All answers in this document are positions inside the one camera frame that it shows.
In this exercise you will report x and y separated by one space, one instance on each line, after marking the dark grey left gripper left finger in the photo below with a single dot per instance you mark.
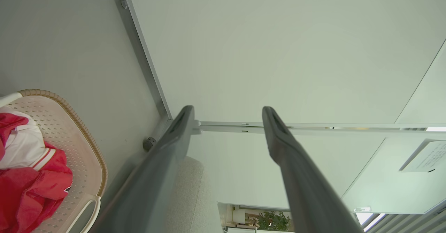
150 177

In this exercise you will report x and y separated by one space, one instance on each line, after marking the cream perforated laundry basket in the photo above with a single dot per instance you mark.
75 145

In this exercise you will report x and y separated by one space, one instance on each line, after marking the red and white jacket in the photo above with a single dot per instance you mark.
31 184

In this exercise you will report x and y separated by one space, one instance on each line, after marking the white paper notice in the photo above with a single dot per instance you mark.
427 156

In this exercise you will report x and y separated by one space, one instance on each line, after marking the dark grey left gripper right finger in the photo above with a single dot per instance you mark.
306 184

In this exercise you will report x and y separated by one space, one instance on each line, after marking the grey window blinds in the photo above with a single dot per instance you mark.
407 222

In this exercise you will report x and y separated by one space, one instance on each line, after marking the silver round bolt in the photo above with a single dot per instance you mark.
124 3

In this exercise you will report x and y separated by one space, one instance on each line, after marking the green potted plant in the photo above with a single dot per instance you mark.
273 221

